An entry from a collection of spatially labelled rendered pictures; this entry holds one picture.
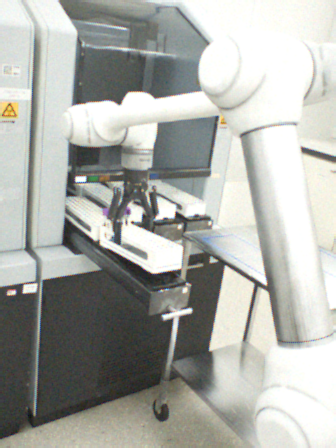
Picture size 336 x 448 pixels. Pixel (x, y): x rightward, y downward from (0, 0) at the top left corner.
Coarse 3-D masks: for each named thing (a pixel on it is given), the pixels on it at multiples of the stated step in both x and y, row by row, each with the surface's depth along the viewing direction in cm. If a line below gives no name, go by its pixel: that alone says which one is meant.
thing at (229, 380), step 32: (224, 256) 158; (256, 256) 162; (256, 288) 206; (224, 352) 203; (256, 352) 206; (160, 384) 195; (192, 384) 181; (224, 384) 183; (256, 384) 186; (160, 416) 198; (224, 416) 167
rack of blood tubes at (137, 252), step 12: (108, 228) 151; (132, 228) 153; (108, 240) 151; (132, 240) 140; (144, 240) 141; (156, 240) 142; (120, 252) 146; (132, 252) 148; (144, 252) 149; (156, 252) 132; (168, 252) 134; (180, 252) 137; (144, 264) 136; (156, 264) 133; (168, 264) 135; (180, 264) 138
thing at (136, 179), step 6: (126, 168) 142; (126, 174) 141; (132, 174) 140; (138, 174) 140; (144, 174) 141; (126, 180) 142; (132, 180) 141; (138, 180) 141; (144, 180) 142; (126, 186) 142; (132, 186) 143; (138, 186) 144; (144, 186) 145; (126, 192) 142; (138, 192) 145; (132, 198) 144; (138, 198) 145
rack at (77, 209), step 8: (72, 200) 177; (80, 200) 178; (88, 200) 179; (72, 208) 169; (80, 208) 171; (88, 208) 171; (96, 208) 173; (64, 216) 174; (72, 216) 173; (80, 216) 164; (88, 216) 164; (96, 216) 165; (80, 224) 171; (88, 224) 160; (96, 224) 159; (88, 232) 161; (96, 232) 157; (96, 240) 158
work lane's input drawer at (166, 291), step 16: (64, 224) 170; (80, 240) 162; (96, 256) 154; (112, 256) 148; (112, 272) 147; (128, 272) 141; (144, 272) 143; (128, 288) 140; (144, 288) 133; (160, 288) 133; (176, 288) 136; (144, 304) 134; (160, 304) 134; (176, 304) 138
